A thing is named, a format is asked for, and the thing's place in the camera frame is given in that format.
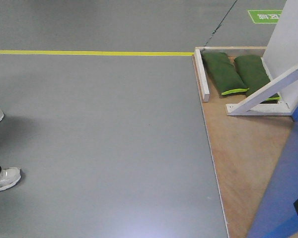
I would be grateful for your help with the blue door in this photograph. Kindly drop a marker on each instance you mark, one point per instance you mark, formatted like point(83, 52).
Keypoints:
point(276, 216)

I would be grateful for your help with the green sandbag far left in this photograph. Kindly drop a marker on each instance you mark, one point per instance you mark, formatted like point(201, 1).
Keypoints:
point(223, 73)

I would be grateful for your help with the green sandbag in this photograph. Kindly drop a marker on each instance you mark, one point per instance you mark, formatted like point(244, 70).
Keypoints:
point(252, 72)
point(223, 73)

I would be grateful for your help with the white diagonal brace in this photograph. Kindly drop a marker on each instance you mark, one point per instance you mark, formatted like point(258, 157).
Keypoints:
point(285, 79)

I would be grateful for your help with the plywood base platform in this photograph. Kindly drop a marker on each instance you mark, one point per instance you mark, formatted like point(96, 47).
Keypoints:
point(244, 149)

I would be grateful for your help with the green sandbag far right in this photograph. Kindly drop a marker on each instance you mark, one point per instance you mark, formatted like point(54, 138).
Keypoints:
point(252, 72)

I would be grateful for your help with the white foot batten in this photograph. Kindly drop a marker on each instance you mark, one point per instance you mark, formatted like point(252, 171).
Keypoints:
point(280, 109)

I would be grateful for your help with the green floor sign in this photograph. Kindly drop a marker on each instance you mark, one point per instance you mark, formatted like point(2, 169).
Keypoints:
point(265, 16)

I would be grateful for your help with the white short side rail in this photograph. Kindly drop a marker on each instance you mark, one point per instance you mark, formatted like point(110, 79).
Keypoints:
point(201, 76)

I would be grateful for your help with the white door frame post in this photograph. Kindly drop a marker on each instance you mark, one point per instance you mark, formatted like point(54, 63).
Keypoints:
point(282, 50)

